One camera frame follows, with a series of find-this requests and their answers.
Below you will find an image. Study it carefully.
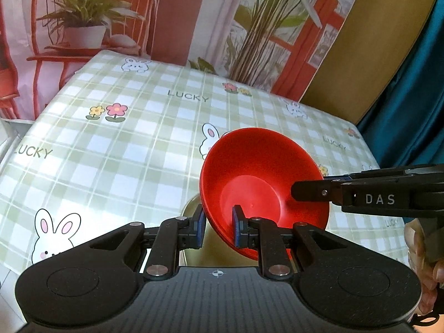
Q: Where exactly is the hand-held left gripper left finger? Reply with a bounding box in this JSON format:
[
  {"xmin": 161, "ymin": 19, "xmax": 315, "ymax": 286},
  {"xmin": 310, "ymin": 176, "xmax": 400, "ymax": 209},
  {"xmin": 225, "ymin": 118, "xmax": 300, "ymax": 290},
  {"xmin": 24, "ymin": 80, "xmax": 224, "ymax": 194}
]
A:
[{"xmin": 81, "ymin": 204, "xmax": 208, "ymax": 281}]

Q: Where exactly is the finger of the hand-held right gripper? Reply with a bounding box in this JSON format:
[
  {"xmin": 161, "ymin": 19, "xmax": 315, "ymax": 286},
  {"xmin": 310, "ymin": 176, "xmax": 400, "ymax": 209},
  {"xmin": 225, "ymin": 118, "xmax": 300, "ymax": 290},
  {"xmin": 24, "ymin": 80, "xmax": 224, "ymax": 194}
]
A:
[
  {"xmin": 291, "ymin": 179, "xmax": 343, "ymax": 205},
  {"xmin": 324, "ymin": 166, "xmax": 410, "ymax": 182}
]

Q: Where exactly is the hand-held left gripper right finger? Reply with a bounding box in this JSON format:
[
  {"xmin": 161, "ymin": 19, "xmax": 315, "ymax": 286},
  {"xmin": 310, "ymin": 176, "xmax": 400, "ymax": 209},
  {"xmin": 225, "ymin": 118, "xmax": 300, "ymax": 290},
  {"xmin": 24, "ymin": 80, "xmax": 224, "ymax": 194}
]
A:
[{"xmin": 232, "ymin": 205, "xmax": 351, "ymax": 280}]

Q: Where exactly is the red bowl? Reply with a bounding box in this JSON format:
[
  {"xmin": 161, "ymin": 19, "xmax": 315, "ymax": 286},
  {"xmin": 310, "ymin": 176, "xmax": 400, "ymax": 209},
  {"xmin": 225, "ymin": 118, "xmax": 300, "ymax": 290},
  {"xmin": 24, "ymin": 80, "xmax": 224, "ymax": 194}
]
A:
[{"xmin": 199, "ymin": 128, "xmax": 330, "ymax": 261}]

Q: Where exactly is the person's right hand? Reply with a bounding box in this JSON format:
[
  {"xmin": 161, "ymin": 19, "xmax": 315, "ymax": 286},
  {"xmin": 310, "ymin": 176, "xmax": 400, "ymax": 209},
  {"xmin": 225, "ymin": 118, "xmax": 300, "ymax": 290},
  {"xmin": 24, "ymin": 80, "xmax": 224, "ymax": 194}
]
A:
[{"xmin": 404, "ymin": 219, "xmax": 444, "ymax": 316}]

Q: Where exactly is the teal curtain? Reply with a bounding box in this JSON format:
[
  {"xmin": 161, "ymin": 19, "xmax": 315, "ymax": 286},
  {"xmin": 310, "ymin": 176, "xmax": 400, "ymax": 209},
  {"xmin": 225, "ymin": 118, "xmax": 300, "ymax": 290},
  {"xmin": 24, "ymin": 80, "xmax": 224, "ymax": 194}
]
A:
[{"xmin": 357, "ymin": 0, "xmax": 444, "ymax": 172}]

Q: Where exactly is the green checked rabbit tablecloth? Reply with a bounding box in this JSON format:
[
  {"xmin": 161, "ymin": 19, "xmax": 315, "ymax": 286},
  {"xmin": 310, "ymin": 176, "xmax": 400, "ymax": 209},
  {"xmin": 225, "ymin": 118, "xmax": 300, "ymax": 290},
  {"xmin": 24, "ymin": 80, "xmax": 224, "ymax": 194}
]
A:
[{"xmin": 0, "ymin": 49, "xmax": 422, "ymax": 274}]

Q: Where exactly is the printed backdrop cloth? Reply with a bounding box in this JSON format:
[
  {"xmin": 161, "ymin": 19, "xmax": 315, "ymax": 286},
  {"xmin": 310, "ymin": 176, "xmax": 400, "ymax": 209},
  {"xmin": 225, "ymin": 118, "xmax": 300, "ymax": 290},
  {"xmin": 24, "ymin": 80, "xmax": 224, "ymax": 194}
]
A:
[{"xmin": 0, "ymin": 0, "xmax": 369, "ymax": 120}]

